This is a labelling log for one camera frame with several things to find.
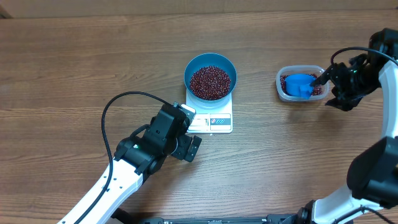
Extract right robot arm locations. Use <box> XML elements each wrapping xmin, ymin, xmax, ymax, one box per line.
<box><xmin>285</xmin><ymin>28</ymin><xmax>397</xmax><ymax>223</ymax></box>

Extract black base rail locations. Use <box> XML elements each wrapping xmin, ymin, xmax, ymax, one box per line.
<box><xmin>106</xmin><ymin>208</ymin><xmax>297</xmax><ymax>224</ymax></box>

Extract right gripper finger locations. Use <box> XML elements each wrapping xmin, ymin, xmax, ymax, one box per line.
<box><xmin>325</xmin><ymin>97</ymin><xmax>363</xmax><ymax>111</ymax></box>
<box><xmin>310</xmin><ymin>67</ymin><xmax>333</xmax><ymax>86</ymax></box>

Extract blue plastic measuring scoop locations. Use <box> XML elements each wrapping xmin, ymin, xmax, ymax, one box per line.
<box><xmin>285</xmin><ymin>73</ymin><xmax>315</xmax><ymax>100</ymax></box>

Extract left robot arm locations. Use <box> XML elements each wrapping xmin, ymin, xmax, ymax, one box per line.
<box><xmin>61</xmin><ymin>103</ymin><xmax>201</xmax><ymax>224</ymax></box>

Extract clear plastic food container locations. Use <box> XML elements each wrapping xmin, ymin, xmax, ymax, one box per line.
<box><xmin>275</xmin><ymin>65</ymin><xmax>330</xmax><ymax>103</ymax></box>

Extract red beans in bowl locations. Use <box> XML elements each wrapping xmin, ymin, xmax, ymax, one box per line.
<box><xmin>189</xmin><ymin>65</ymin><xmax>231</xmax><ymax>101</ymax></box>

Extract white digital kitchen scale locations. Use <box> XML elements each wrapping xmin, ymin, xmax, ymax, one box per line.
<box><xmin>186</xmin><ymin>90</ymin><xmax>233</xmax><ymax>134</ymax></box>

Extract blue metal bowl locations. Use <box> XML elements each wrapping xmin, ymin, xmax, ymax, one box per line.
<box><xmin>183</xmin><ymin>53</ymin><xmax>238</xmax><ymax>97</ymax></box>

